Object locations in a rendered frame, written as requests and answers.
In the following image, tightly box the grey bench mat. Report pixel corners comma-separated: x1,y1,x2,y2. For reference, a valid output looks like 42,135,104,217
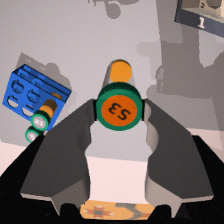
0,0,224,162

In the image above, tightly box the sample tube with green cap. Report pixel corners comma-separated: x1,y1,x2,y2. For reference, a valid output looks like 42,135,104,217
96,59,142,131

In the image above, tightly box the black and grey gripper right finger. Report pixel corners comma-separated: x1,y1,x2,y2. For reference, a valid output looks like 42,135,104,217
142,98,224,224

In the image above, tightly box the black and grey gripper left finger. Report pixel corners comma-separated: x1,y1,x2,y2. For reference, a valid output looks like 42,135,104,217
0,99,97,224

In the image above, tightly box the blue tube rack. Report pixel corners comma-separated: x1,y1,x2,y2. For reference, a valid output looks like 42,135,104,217
2,64,72,131

